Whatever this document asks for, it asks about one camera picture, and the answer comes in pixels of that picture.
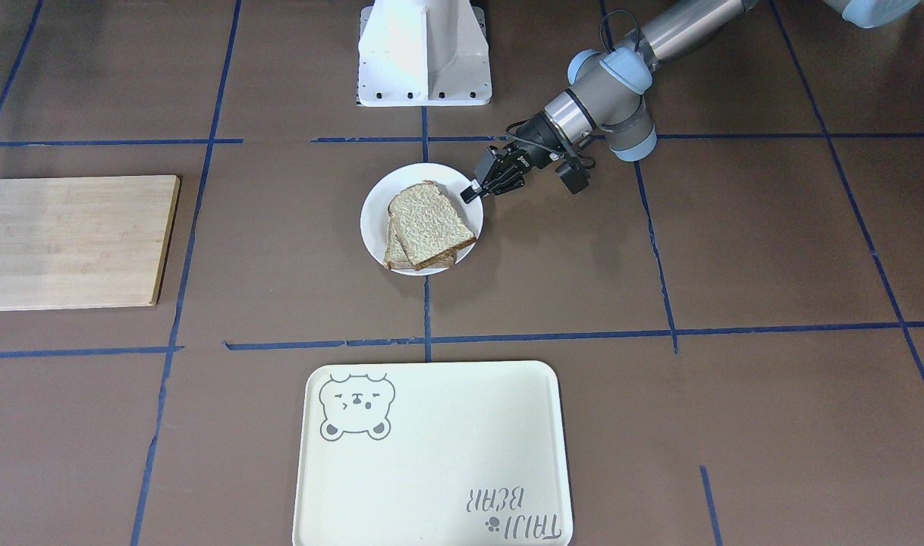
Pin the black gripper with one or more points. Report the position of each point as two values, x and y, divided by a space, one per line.
535 143

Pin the bread slice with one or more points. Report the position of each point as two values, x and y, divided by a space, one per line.
397 259
427 224

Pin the white round plate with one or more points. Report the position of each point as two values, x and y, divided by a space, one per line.
374 216

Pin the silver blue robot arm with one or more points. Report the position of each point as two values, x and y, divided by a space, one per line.
606 95

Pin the cream bear tray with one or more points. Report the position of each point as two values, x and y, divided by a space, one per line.
441 453

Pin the wooden cutting board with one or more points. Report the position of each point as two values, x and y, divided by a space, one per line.
84 242

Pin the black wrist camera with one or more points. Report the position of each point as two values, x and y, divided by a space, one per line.
575 173

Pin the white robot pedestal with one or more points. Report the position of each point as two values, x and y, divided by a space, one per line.
423 54

